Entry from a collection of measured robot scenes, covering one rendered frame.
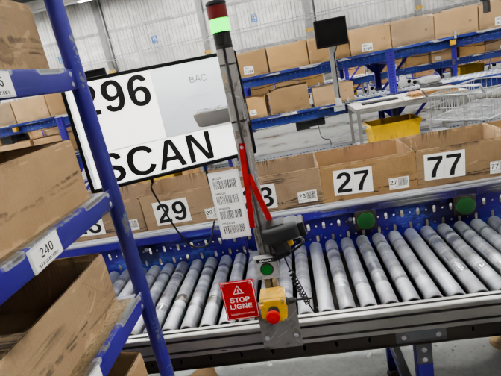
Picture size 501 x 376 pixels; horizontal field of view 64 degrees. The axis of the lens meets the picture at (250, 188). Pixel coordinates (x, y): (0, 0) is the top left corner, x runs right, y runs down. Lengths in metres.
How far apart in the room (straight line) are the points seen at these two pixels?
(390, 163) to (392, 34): 4.71
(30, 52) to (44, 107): 6.55
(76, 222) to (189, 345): 0.83
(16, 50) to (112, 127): 0.55
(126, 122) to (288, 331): 0.77
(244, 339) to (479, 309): 0.69
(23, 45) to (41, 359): 0.42
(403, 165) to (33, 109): 6.31
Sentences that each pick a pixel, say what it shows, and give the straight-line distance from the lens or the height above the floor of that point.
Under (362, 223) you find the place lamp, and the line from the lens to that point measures 1.73.
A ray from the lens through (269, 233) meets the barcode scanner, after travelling 1.08.
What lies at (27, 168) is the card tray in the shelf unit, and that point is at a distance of 0.61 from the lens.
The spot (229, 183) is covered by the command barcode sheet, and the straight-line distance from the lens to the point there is 1.10.
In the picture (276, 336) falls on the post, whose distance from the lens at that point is 1.31.
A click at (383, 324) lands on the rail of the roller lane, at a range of 1.32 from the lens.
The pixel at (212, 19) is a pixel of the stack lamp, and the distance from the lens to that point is 1.07.
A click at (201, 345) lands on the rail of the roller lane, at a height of 0.70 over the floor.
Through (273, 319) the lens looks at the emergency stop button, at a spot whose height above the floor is 0.84.
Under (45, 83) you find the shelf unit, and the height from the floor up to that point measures 1.52.
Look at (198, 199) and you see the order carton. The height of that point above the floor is 1.00.
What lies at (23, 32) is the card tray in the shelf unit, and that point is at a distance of 0.68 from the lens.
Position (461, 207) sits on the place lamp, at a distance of 1.82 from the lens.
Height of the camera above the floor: 1.49
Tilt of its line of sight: 16 degrees down
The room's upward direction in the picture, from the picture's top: 12 degrees counter-clockwise
